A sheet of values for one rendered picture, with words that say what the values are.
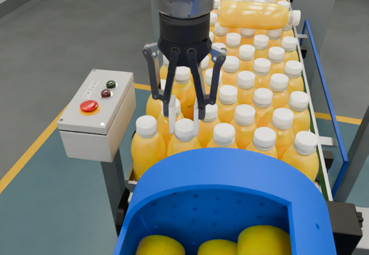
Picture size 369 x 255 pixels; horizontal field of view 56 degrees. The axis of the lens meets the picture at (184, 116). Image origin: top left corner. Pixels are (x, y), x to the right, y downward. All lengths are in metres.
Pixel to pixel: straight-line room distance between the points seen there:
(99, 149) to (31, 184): 1.46
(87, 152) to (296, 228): 0.48
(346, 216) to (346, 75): 2.49
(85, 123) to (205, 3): 0.34
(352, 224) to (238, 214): 0.24
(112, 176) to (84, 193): 1.12
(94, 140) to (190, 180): 0.34
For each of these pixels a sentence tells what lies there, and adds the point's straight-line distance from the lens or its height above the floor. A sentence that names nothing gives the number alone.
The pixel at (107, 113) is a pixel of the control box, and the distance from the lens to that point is 0.71.
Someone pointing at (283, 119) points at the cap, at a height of 1.11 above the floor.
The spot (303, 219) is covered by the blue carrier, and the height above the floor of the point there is 1.21.
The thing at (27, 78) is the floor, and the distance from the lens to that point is 3.07.
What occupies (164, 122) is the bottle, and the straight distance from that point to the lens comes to 0.71.
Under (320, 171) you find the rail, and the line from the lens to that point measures 0.81.
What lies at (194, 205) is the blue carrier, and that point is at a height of 1.12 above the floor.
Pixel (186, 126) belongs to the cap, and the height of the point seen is 1.11.
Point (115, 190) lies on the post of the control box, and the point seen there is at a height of 0.80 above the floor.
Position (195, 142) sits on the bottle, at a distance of 0.66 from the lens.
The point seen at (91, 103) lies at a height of 1.11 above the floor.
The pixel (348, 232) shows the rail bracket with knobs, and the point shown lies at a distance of 0.69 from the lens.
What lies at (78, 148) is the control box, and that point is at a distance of 0.74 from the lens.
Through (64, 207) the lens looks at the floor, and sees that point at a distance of 1.99.
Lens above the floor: 1.53
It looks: 40 degrees down
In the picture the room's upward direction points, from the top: straight up
